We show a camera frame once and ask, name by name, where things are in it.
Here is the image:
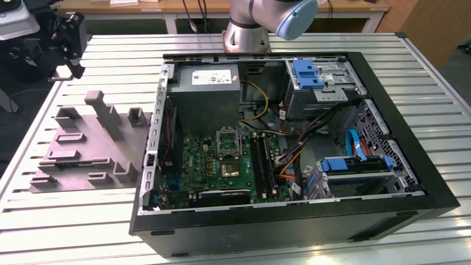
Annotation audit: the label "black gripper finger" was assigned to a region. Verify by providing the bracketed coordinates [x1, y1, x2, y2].
[10, 40, 53, 81]
[51, 12, 87, 80]

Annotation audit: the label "CPU socket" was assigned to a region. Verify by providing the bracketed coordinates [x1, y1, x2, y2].
[219, 159, 243, 178]

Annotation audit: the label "white metal leg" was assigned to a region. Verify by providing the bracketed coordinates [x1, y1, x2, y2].
[0, 88, 19, 114]

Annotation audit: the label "grey parts rack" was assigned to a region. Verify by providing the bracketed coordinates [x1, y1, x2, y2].
[28, 90, 154, 194]

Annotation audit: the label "grey power supply unit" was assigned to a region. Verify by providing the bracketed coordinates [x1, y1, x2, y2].
[167, 65, 242, 136]

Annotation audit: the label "metal socket cover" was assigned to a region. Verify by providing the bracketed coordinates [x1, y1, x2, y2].
[217, 127, 241, 158]

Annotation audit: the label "green motherboard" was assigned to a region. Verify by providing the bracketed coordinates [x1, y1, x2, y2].
[154, 129, 295, 210]

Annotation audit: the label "blue drive carrier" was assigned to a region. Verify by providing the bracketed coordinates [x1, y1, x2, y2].
[294, 59, 325, 89]

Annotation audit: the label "black RAM slot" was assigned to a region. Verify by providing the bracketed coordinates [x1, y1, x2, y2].
[250, 132, 270, 198]

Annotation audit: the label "black graphics card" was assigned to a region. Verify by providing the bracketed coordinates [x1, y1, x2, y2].
[197, 189, 254, 208]

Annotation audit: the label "metal drive cage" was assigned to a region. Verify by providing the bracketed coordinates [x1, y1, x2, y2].
[283, 58, 369, 120]

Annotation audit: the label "wooden desk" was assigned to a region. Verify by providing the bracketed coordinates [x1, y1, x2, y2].
[59, 0, 391, 34]

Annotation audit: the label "hard disk in blue carrier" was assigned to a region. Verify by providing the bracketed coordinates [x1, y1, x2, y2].
[319, 155, 395, 174]

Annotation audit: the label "black PC case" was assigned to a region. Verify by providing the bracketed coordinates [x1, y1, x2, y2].
[129, 51, 462, 259]

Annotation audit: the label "metal disk bay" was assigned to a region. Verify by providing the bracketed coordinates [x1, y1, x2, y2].
[317, 165, 425, 199]

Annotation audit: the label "wooden cabinet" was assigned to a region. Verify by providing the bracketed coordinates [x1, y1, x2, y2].
[377, 0, 471, 70]

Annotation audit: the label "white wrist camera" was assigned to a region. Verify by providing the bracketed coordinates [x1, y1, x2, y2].
[0, 0, 42, 41]

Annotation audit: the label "black cable with silver plug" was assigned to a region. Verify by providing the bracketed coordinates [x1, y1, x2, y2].
[182, 0, 198, 33]

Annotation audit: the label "yellow wire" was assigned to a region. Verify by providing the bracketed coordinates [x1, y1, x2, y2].
[239, 79, 269, 121]

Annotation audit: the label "black cable bundle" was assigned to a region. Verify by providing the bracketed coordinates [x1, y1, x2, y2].
[275, 99, 362, 166]

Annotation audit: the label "orange wires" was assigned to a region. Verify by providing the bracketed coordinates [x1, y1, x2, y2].
[278, 160, 299, 183]

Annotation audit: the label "flat blue data cable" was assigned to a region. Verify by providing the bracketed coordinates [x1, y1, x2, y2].
[346, 129, 369, 162]

